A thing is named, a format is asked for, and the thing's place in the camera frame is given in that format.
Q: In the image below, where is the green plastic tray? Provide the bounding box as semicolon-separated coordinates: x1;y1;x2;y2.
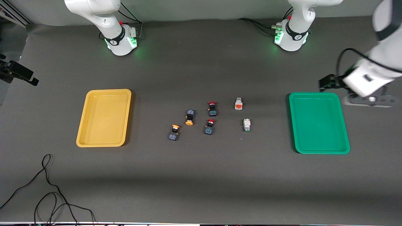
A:
289;92;350;154

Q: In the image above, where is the yellow plastic tray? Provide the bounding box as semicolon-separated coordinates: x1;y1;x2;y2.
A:
76;89;132;148

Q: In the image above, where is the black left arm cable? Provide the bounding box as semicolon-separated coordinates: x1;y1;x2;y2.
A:
335;48;402;77

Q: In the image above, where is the aluminium frame rail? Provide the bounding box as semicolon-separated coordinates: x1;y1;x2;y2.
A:
0;0;32;29

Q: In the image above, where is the loose black floor cable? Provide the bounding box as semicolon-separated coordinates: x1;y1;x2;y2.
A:
0;154;96;226

